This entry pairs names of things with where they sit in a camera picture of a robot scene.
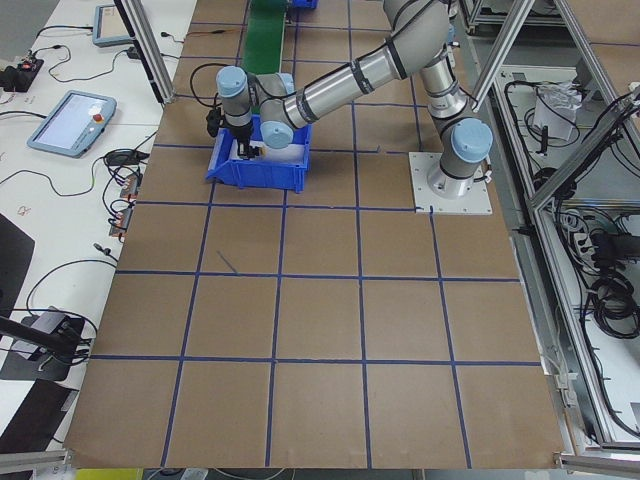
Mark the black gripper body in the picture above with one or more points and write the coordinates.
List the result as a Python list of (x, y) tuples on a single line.
[(241, 135)]

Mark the yellow mushroom push button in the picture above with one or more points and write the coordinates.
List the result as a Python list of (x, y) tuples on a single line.
[(247, 151)]

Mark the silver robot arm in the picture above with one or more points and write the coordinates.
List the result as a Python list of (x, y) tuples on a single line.
[(416, 45)]

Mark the blue bin with foam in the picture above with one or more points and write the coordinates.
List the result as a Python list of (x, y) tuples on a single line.
[(226, 167)]

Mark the green conveyor belt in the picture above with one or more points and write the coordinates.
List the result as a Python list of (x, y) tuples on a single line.
[(264, 36)]

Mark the blue bin at right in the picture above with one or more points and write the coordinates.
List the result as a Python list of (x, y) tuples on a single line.
[(304, 4)]

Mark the near teach pendant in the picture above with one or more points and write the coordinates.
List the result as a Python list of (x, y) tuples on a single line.
[(74, 124)]

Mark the teach pendant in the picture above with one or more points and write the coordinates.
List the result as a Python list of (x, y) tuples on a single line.
[(74, 124), (109, 29)]

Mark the far teach pendant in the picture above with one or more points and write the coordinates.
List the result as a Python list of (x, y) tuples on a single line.
[(109, 29)]

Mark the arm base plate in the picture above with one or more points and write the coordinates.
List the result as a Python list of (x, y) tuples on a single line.
[(436, 193)]

